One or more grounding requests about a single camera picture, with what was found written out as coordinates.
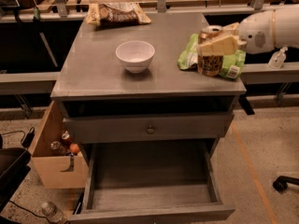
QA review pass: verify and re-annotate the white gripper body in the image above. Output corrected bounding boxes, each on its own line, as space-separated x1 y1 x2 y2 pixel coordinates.
238 10 275 54

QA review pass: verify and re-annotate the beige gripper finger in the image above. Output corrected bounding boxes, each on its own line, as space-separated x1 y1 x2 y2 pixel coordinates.
197 35 247 56
222 22 239 35

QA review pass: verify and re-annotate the orange soda can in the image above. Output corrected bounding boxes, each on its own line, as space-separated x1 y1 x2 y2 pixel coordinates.
197 25 223 77

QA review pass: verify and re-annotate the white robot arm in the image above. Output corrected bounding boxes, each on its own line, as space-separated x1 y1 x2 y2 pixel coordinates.
197 7 299 57

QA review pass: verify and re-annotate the grey drawer cabinet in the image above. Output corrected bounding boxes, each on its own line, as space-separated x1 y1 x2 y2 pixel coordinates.
50 12 247 224

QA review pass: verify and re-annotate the grey top drawer with knob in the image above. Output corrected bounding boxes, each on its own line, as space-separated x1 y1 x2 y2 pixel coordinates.
64 112 234 144

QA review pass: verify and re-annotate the open grey middle drawer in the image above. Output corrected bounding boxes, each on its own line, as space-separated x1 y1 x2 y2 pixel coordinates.
69 140 235 224

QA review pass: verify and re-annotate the red white can in box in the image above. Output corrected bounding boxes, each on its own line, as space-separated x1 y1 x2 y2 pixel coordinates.
62 131 71 146

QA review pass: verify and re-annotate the green snack bag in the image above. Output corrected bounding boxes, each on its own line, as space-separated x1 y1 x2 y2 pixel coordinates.
178 34 246 79

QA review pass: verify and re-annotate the clear sanitizer pump bottle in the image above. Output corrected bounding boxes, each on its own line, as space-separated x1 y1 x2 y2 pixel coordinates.
268 47 288 69

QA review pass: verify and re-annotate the white bowl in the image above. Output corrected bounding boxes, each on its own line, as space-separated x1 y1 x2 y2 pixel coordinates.
115 40 155 74

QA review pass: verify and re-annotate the brown yellow snack bag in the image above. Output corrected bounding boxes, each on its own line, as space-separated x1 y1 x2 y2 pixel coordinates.
85 2 151 26

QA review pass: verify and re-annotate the black office chair base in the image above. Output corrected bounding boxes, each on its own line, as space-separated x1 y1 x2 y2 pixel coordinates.
273 175 299 192

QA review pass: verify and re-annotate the orange fruit in box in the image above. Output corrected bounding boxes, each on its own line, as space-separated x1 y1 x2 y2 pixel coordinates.
69 144 80 155

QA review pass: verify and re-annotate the glass bottle in box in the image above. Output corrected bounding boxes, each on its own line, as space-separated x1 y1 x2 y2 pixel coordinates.
50 141 67 156

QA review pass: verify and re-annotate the wooden box on floor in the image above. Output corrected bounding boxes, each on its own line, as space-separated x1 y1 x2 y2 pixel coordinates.
29 102 89 189

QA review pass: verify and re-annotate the black power adapter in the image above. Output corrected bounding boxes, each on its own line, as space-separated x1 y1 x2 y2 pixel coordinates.
21 127 35 148

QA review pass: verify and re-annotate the clear plastic water bottle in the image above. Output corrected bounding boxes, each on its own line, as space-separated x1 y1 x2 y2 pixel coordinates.
41 202 64 224

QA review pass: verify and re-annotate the black chair seat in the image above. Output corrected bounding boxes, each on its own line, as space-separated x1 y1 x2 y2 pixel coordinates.
0 147 31 212

